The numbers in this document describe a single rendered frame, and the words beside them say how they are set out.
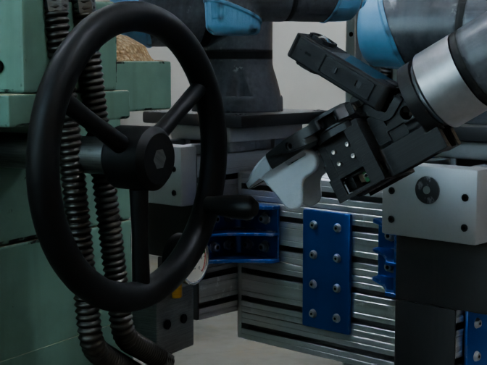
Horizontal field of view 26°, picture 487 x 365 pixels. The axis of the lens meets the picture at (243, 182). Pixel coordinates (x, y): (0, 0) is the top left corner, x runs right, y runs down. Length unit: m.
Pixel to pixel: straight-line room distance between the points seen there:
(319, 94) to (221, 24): 3.10
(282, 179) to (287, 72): 3.53
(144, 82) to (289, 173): 0.34
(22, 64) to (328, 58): 0.28
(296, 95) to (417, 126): 3.57
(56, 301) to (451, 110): 0.50
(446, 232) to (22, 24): 0.58
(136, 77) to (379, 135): 0.40
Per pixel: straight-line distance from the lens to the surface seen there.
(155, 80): 1.31
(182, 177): 1.57
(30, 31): 1.00
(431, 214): 1.30
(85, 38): 0.91
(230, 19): 1.39
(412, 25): 1.03
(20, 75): 0.99
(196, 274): 1.29
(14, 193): 1.12
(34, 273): 1.16
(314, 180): 1.04
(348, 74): 0.97
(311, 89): 4.49
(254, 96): 1.68
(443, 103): 0.93
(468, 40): 0.92
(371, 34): 1.05
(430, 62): 0.93
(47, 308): 1.18
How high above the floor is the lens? 0.90
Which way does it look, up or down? 7 degrees down
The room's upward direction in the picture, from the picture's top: straight up
